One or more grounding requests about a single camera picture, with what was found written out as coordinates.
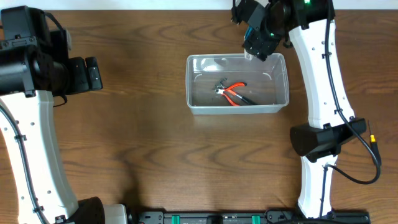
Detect blue white screwdriver box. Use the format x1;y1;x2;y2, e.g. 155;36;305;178
243;26;257;60

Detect clear plastic storage container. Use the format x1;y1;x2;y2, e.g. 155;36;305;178
186;53;289;115

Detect small claw hammer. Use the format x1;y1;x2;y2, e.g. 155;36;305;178
215;78;257;106

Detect red handled pliers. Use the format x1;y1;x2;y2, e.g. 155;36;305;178
215;82;248;106

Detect yellow black screwdriver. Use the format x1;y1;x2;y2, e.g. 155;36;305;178
368;121;382;166

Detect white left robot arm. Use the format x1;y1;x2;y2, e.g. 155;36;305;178
1;6;127;223

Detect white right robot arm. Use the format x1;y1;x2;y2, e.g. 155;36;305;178
231;1;366;222

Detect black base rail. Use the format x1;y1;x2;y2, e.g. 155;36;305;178
128;209;371;224

